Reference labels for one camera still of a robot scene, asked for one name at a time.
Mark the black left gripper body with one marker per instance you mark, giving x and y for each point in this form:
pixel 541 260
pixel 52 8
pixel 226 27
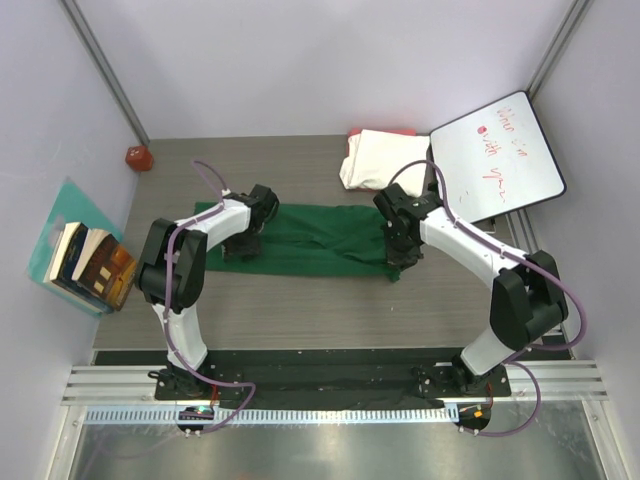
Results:
pixel 243 245

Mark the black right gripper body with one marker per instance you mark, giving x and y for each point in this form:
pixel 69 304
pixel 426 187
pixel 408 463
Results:
pixel 401 250

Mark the green t shirt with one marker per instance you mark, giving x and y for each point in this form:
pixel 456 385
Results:
pixel 316 241

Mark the white dry-erase board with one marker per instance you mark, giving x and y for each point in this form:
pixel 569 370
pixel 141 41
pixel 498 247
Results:
pixel 496 160

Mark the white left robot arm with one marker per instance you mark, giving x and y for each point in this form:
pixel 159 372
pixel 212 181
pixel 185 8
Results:
pixel 171 273

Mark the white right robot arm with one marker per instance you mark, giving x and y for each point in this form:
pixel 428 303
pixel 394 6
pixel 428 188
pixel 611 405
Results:
pixel 526 300

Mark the stack of books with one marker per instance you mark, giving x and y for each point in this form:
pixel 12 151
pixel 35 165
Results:
pixel 91 267

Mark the folded white t shirt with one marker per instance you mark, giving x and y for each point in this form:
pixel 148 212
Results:
pixel 385 160

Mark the red cube block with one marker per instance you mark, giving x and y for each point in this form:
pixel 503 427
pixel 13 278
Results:
pixel 139 158

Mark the teal plastic folder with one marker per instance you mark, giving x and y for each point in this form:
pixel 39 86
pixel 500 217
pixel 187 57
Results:
pixel 71 204

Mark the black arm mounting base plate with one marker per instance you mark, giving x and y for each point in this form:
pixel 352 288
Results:
pixel 332 379

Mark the white slotted cable duct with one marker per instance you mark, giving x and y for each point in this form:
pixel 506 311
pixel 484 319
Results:
pixel 182 415

